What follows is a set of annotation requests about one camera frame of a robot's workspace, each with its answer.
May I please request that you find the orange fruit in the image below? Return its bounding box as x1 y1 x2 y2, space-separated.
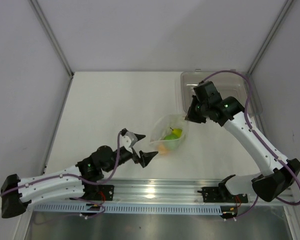
157 144 170 155

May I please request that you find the green pear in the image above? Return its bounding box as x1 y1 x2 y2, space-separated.
170 127 183 138

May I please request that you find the clear zip top bag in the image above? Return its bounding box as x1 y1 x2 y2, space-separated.
149 114 189 155

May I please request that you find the round green lime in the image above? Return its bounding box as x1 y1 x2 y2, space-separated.
163 133 179 151

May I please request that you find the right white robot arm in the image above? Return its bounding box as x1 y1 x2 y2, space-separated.
185 81 300 202

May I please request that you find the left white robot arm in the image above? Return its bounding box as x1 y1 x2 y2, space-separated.
0 128 158 219

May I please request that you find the clear plastic food container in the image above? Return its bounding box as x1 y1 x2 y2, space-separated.
180 69 263 117

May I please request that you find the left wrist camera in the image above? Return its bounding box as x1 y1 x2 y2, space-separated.
120 131 137 153

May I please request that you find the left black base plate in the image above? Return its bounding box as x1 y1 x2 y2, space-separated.
80 184 115 201

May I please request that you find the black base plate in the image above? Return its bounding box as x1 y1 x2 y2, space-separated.
197 186 248 204
80 184 115 201

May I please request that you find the aluminium mounting rail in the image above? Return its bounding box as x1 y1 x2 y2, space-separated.
23 177 296 206

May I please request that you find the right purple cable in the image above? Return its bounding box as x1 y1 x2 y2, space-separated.
198 69 300 222

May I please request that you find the purple cable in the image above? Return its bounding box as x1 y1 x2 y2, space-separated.
0 131 123 221
198 69 300 222

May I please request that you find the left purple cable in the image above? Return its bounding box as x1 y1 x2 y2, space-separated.
0 131 123 221

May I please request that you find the slotted white cable duct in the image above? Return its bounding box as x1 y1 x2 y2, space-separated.
33 202 223 216

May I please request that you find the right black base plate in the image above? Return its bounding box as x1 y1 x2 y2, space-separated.
197 186 248 204

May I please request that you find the right aluminium frame post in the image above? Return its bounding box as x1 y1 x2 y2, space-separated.
246 0 297 76

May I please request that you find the aluminium frame post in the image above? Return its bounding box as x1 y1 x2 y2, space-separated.
246 0 297 76
28 0 74 78

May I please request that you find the left aluminium frame post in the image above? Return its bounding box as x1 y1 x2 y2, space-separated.
28 0 74 78

